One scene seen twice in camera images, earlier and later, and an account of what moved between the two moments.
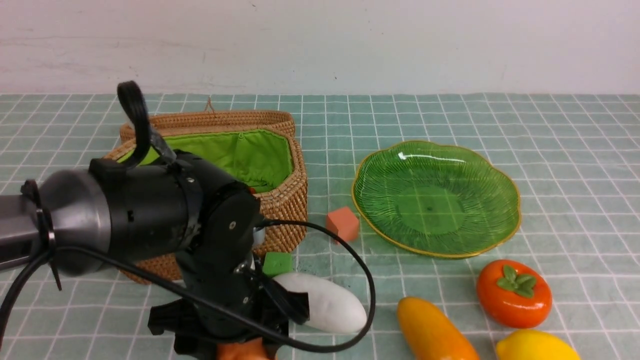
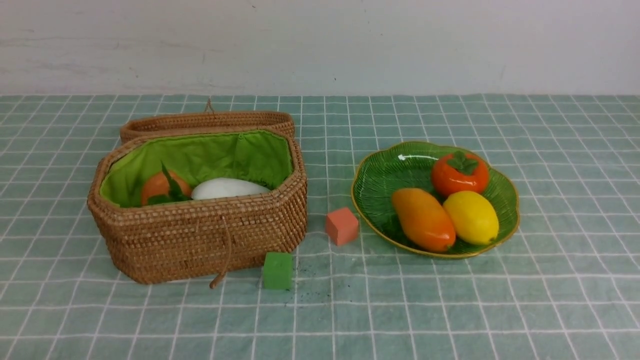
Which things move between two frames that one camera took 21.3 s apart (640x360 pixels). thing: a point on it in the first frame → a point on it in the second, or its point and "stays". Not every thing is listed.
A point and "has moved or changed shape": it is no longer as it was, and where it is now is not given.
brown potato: [253, 349] has moved or changed shape
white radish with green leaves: [332, 309] has moved or changed shape
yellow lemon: [530, 344] → [472, 217]
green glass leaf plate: [434, 200] stays
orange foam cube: [344, 223] stays
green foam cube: [277, 263] stays
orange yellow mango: [430, 333] → [424, 218]
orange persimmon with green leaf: [513, 294] → [458, 171]
